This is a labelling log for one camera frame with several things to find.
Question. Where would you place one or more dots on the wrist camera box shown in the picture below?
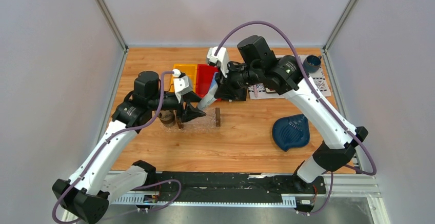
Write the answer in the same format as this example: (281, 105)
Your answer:
(218, 59)
(182, 84)

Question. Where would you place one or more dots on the black plastic bin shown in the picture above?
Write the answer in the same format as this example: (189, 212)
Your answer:
(235, 94)

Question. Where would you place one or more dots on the blue toothpaste tube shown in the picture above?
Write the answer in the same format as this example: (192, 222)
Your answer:
(213, 85)

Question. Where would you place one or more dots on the clear textured glass tray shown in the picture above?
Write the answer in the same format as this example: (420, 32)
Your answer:
(176, 129)

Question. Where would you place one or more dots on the white patterned placemat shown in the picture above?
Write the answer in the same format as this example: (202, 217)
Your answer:
(318, 77)

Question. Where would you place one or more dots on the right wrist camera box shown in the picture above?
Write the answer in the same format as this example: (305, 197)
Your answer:
(218, 59)

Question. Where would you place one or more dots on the blue ceramic mug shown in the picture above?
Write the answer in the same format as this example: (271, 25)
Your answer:
(312, 63)

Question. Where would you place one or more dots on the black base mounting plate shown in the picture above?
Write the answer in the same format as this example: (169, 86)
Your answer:
(229, 187)

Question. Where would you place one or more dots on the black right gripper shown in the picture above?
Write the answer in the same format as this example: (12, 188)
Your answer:
(226, 83)

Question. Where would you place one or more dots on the red plastic bin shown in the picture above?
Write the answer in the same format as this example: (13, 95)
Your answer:
(204, 78)

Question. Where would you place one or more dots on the grey aluminium frame post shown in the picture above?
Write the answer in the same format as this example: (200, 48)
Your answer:
(339, 24)

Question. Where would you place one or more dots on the blue shell shaped dish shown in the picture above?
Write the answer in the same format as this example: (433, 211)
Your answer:
(291, 132)

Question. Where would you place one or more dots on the clear textured toiletry holder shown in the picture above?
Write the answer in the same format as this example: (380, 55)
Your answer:
(212, 120)

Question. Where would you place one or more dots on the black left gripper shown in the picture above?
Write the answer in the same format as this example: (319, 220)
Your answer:
(190, 113)

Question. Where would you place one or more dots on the grey left frame post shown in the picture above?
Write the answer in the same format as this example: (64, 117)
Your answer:
(112, 24)

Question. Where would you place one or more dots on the white toothpaste tube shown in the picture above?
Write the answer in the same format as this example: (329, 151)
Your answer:
(206, 101)

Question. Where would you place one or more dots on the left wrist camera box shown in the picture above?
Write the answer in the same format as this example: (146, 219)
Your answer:
(182, 84)

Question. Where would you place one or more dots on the yellow plastic bin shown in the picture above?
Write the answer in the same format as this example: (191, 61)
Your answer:
(189, 70)

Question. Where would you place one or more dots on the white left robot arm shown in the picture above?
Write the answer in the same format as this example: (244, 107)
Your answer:
(87, 193)

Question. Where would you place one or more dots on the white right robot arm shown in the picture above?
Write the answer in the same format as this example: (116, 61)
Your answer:
(286, 78)

